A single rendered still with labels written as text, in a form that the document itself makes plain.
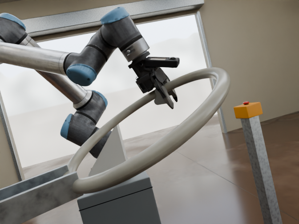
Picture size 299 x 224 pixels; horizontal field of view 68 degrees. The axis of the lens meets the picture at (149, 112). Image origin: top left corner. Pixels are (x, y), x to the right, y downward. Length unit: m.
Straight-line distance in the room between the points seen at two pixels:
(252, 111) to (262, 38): 5.43
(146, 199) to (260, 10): 6.34
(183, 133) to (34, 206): 0.30
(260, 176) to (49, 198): 1.38
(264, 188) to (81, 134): 1.20
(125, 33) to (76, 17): 4.58
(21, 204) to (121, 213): 0.89
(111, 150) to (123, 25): 0.75
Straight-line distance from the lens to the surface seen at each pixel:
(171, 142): 0.36
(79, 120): 1.36
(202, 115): 0.39
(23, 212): 0.49
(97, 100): 1.41
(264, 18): 7.08
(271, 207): 1.75
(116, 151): 1.28
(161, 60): 0.75
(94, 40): 0.83
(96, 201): 1.29
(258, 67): 6.64
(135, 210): 1.32
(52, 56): 0.87
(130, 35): 0.75
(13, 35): 1.25
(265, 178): 1.67
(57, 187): 0.48
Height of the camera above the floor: 1.26
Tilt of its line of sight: 3 degrees down
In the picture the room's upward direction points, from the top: 14 degrees counter-clockwise
